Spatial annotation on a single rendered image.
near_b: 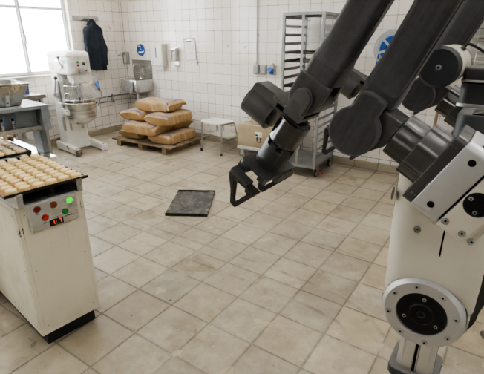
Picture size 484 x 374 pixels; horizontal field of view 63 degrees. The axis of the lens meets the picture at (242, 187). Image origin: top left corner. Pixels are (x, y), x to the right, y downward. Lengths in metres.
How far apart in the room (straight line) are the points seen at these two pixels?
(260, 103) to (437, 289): 0.50
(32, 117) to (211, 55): 3.75
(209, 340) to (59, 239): 0.98
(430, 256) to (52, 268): 1.89
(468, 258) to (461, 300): 0.10
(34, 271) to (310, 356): 1.49
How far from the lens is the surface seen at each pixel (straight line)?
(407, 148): 0.62
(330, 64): 0.64
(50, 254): 2.27
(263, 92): 0.71
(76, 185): 2.18
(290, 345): 2.34
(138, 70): 7.28
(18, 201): 2.08
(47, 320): 2.45
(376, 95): 0.61
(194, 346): 2.34
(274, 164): 0.72
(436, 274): 0.86
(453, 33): 1.06
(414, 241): 0.83
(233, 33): 5.93
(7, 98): 2.81
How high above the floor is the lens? 1.59
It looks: 21 degrees down
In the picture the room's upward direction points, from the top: straight up
